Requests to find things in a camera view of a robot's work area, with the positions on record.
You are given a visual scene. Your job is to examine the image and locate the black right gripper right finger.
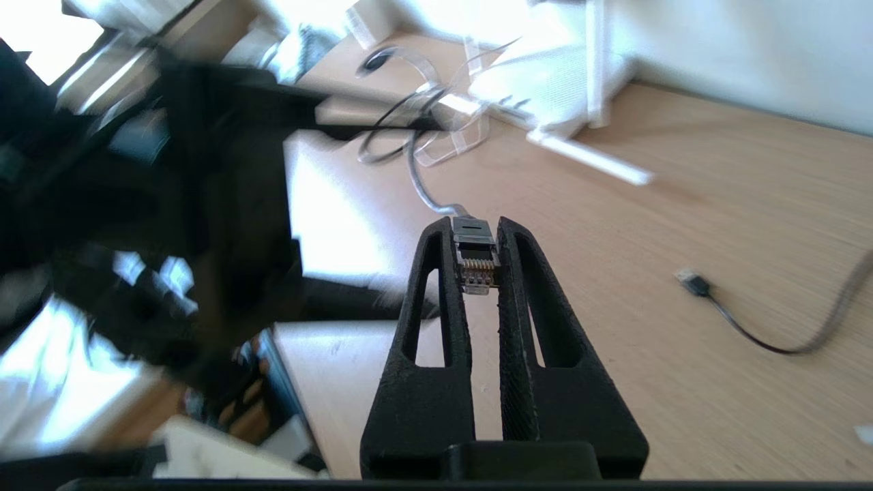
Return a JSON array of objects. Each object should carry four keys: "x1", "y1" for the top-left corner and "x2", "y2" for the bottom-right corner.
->
[{"x1": 497, "y1": 217, "x2": 649, "y2": 478}]

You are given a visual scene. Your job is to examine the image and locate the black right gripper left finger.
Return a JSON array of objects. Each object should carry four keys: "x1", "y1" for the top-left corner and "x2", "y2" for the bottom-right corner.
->
[{"x1": 359, "y1": 217, "x2": 477, "y2": 478}]

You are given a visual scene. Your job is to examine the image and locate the black ethernet cable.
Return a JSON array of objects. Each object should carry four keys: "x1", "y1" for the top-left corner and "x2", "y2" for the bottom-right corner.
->
[{"x1": 355, "y1": 82, "x2": 503, "y2": 296}]

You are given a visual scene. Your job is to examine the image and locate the thin white adapter cable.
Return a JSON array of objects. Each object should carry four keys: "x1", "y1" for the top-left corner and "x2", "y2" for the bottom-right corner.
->
[{"x1": 409, "y1": 38, "x2": 522, "y2": 168}]

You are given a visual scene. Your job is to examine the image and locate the white router with antennas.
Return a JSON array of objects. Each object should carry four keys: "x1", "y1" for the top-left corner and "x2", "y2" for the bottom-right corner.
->
[{"x1": 471, "y1": 0, "x2": 655, "y2": 186}]

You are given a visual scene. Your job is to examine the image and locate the white paper roll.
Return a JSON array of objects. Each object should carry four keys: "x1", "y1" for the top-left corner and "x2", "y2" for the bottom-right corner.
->
[{"x1": 344, "y1": 0, "x2": 400, "y2": 50}]

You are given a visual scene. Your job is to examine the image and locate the black USB cable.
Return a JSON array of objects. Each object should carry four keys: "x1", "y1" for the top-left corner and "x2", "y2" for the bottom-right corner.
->
[{"x1": 674, "y1": 249, "x2": 873, "y2": 355}]

